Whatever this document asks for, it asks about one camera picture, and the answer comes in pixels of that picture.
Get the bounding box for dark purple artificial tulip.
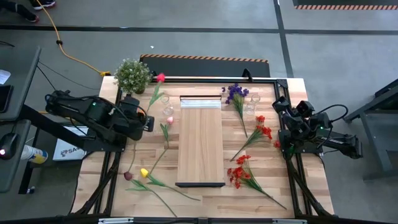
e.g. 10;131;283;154
123;170;177;218

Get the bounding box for dark grey metal table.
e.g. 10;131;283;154
341;77;398;182

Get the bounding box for red artificial flower bunch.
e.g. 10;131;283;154
229;114;281;162
226;154;287;210

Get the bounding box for white yellow spray can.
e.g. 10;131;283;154
20;144;49;165

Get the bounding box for purple artificial flower bunch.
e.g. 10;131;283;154
221;82;250;139

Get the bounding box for black computer mouse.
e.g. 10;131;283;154
0;133;19;160

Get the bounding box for white paper sheet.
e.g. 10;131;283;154
0;69;12;85

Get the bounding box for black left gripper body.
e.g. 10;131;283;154
119;107;147;141

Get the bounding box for yellow artificial tulip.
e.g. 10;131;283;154
139;167;201;202

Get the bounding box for silver metal bracket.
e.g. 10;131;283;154
98;217;134;224
272;218;308;224

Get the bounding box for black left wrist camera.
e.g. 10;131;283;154
122;95;141;110

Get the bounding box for wooden shelf black legs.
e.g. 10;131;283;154
175;94;226;188

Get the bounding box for red artificial tulip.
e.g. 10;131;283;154
146;73;166;114

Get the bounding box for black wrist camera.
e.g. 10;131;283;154
122;95;141;110
295;100;315;118

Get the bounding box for grey desk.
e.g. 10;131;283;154
0;45;43;194

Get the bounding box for white printed box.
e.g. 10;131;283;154
52;126;90;162

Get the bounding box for thin black floor cable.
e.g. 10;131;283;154
36;60;101;91

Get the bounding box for black clamp knob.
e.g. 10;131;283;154
241;68;254;82

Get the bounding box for clear glass vase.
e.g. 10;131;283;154
160;94;175;116
244;93;261;115

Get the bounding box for black hazard-striped floor mat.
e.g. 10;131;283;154
292;0;398;11
139;54;271;78

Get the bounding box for yellow cable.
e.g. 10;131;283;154
34;0;111;78

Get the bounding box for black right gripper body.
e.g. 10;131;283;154
283;113;312;138

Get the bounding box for person's shoe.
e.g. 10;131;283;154
0;0;40;24
30;0;57;11

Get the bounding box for black phone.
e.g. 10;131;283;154
0;84;14;113

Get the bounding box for black metal rig frame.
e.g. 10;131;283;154
70;76;336;224

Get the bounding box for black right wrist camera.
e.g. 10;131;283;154
295;100;315;118

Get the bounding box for potted green plant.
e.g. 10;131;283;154
113;58;153;95

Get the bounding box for orange artificial tulip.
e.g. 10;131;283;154
150;116;174;174

